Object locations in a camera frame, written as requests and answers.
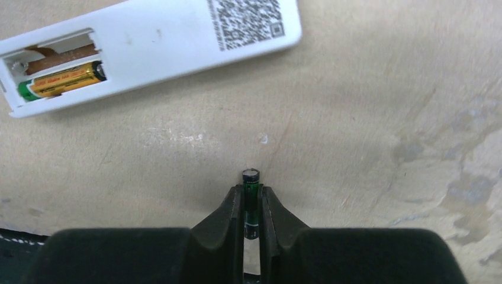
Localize gold AAA battery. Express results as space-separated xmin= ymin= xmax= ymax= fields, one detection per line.
xmin=17 ymin=60 xmax=107 ymax=102

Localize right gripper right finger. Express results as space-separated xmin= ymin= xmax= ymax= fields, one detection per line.
xmin=259 ymin=186 xmax=308 ymax=283

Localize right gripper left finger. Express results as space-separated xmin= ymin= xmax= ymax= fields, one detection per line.
xmin=189 ymin=185 xmax=244 ymax=283

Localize green AAA battery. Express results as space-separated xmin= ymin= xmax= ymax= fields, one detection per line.
xmin=242 ymin=168 xmax=260 ymax=240

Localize white remote control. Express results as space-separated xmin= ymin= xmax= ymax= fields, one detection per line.
xmin=1 ymin=1 xmax=302 ymax=118

